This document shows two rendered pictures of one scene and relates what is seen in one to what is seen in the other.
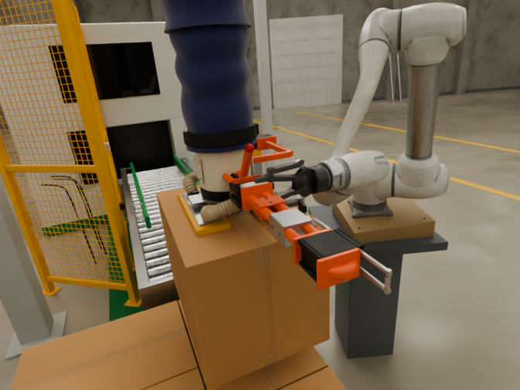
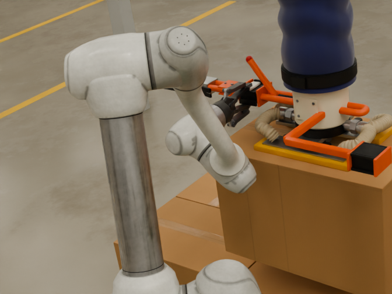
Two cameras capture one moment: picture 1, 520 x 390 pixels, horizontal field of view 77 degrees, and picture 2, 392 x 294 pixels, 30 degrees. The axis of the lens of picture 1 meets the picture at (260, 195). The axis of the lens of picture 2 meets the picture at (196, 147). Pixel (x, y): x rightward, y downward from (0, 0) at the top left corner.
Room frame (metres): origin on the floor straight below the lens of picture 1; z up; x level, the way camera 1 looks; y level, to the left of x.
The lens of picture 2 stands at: (2.69, -1.14, 2.09)
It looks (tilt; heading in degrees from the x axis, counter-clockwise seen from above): 25 degrees down; 154
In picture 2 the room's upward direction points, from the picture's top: 9 degrees counter-clockwise
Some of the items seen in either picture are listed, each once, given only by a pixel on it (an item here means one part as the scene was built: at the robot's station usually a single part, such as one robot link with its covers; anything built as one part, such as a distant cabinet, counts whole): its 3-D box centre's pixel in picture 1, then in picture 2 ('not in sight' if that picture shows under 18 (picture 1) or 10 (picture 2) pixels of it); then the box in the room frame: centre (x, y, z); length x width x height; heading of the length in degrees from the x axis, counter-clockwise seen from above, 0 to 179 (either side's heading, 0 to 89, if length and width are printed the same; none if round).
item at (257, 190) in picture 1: (251, 192); (255, 92); (0.78, 0.02, 1.20); 0.10 x 0.08 x 0.06; 110
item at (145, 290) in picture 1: (213, 270); not in sight; (1.37, 0.25, 0.58); 0.70 x 0.03 x 0.06; 112
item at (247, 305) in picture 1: (234, 258); (326, 193); (1.01, 0.11, 0.87); 0.60 x 0.40 x 0.40; 22
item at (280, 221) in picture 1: (290, 227); (205, 85); (0.58, -0.06, 1.19); 0.07 x 0.07 x 0.04; 20
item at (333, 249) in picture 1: (325, 256); not in sight; (0.45, -0.10, 1.20); 0.08 x 0.07 x 0.05; 20
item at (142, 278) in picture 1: (131, 214); not in sight; (2.33, 1.00, 0.50); 2.31 x 0.05 x 0.19; 22
